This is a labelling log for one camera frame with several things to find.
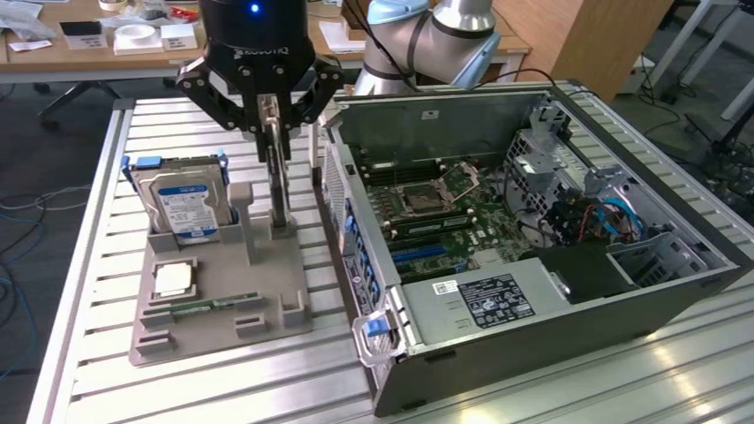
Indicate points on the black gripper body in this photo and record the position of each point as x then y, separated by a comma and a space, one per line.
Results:
259, 53

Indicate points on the graphics card with metal bracket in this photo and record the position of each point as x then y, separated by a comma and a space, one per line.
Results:
282, 194

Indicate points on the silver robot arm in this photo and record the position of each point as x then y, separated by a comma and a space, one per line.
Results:
454, 26

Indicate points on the white paper stack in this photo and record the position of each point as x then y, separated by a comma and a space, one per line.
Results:
338, 35

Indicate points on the white labelled box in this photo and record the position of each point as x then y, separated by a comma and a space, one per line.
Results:
179, 33

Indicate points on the flat white box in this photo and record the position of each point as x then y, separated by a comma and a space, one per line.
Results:
137, 49

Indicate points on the red packet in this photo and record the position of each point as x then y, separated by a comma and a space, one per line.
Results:
185, 14

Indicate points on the white tape roll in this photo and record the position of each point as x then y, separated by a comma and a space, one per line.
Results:
135, 40

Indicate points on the black chair base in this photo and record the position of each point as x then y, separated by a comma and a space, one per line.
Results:
76, 95

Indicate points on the black-topped white box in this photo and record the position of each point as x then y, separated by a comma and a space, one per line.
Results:
83, 42

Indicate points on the wooden desk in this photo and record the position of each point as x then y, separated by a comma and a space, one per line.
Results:
71, 62

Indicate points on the beige tape roll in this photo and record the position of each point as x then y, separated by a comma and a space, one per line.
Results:
111, 5

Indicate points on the hard disk in blue caddy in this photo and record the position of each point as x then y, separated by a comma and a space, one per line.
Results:
183, 207

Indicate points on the CPU socket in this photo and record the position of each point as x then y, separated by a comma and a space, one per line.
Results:
420, 199

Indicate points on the metal socket cover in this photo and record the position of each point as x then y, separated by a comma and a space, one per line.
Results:
458, 176

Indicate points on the white card red print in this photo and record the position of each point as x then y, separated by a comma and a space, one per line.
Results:
29, 45

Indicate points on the clear plastic bag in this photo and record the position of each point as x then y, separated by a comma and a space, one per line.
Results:
23, 22

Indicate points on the dark RAM stick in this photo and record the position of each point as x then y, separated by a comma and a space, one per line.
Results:
432, 225

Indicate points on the green motherboard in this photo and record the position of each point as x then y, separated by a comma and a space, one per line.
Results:
488, 225

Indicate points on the perforated metal drive cage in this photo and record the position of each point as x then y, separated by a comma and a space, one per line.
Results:
547, 176

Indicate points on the silver CPU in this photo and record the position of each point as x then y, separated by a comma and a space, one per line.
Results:
173, 280

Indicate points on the grey parts rack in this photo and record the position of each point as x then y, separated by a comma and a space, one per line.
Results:
235, 287

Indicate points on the wooden cabinet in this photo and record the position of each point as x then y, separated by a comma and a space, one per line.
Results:
588, 44

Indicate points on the silver chipset heatsink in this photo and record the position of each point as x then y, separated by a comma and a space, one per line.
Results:
488, 258

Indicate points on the green RAM stick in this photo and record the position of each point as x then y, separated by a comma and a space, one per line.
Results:
193, 305

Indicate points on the grey power supply unit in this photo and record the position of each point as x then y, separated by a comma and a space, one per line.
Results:
435, 318

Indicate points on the black floor stand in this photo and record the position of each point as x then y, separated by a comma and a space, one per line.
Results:
721, 146

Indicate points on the silver disk bay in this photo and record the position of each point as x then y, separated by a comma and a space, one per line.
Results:
659, 260

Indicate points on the open PC case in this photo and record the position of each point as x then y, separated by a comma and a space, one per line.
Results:
530, 366

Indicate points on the white table frame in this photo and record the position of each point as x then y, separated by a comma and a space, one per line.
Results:
739, 103

